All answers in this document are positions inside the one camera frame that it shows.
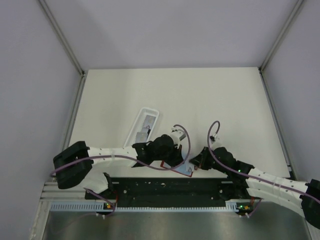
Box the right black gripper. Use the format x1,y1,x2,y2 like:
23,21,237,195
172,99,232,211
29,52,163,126
189,146,229,175

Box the silver card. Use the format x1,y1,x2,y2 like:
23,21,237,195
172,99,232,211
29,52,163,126
182,163,195,176

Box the red leather card holder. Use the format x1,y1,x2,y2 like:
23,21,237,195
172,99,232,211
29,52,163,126
160,161,198,178

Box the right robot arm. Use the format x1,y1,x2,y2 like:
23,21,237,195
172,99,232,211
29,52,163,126
190,147,320,229

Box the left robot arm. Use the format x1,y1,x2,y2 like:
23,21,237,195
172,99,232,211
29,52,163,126
53,130,186,199

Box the middle card in basket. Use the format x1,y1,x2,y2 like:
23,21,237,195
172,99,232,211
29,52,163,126
141,126,151,134

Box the white plastic basket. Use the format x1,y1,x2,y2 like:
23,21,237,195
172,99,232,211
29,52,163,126
124,107,160,147

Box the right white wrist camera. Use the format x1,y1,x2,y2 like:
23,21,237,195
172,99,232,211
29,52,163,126
209,134,222,146

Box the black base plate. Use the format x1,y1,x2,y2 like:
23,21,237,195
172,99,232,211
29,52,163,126
99,177,252,207

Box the white slotted cable duct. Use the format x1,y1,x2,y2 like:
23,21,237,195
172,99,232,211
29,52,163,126
50,200,250,212

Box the aluminium frame rail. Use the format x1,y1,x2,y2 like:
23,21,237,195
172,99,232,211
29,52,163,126
40,182,85,201

